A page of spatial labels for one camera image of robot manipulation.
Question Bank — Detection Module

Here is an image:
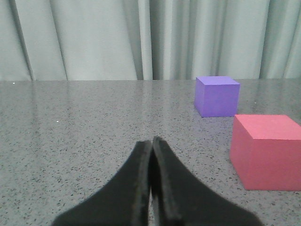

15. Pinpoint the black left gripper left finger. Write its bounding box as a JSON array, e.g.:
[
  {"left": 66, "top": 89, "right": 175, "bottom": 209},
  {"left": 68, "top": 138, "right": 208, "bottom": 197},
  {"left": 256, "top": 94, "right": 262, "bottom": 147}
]
[{"left": 53, "top": 141, "right": 151, "bottom": 226}]

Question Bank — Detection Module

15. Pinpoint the purple foam cube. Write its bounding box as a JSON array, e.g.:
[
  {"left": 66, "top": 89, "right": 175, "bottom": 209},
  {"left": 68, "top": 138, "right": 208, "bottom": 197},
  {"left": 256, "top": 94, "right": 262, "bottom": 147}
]
[{"left": 194, "top": 76, "right": 240, "bottom": 117}]

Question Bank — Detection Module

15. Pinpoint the grey pleated curtain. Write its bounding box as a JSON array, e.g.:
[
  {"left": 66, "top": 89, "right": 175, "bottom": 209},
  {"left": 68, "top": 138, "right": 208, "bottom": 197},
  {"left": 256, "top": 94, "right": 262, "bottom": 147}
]
[{"left": 0, "top": 0, "right": 301, "bottom": 81}]

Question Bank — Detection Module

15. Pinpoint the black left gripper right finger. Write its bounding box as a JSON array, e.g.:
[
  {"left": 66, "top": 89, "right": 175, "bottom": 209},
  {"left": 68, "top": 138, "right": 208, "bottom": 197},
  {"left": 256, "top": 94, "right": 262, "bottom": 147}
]
[{"left": 150, "top": 137, "right": 262, "bottom": 226}]

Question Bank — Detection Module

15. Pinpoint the pink foam cube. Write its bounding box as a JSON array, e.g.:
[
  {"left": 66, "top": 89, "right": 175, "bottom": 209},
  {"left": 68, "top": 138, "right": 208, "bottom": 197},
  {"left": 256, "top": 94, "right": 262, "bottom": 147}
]
[{"left": 230, "top": 114, "right": 301, "bottom": 191}]

